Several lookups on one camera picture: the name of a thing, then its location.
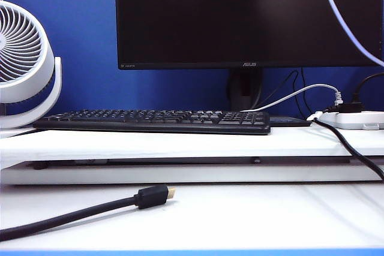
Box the black plug with cord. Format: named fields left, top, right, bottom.
left=324, top=72, right=384, bottom=114

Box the white power strip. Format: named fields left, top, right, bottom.
left=307, top=111, right=384, bottom=131

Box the thick black power cable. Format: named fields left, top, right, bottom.
left=313, top=118, right=384, bottom=180

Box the small white plug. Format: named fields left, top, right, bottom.
left=306, top=111, right=324, bottom=122

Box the black computer keyboard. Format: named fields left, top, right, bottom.
left=32, top=109, right=272, bottom=136

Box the blue cubicle partition panel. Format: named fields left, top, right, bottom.
left=0, top=0, right=384, bottom=119

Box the black HDMI cable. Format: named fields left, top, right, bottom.
left=0, top=184, right=177, bottom=242

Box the black monitor stand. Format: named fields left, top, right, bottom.
left=227, top=68, right=265, bottom=112

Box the white desk fan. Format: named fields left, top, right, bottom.
left=0, top=0, right=63, bottom=129

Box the white two-tier desk riser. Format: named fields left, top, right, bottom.
left=0, top=127, right=384, bottom=186

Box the black ASUS computer monitor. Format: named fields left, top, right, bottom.
left=114, top=0, right=384, bottom=71

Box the grey-white ethernet cable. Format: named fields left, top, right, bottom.
left=241, top=84, right=344, bottom=112

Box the white Type-C charging cable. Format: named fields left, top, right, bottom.
left=314, top=0, right=384, bottom=68

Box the thin black cable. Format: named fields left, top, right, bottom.
left=263, top=69, right=301, bottom=112
left=300, top=68, right=310, bottom=112

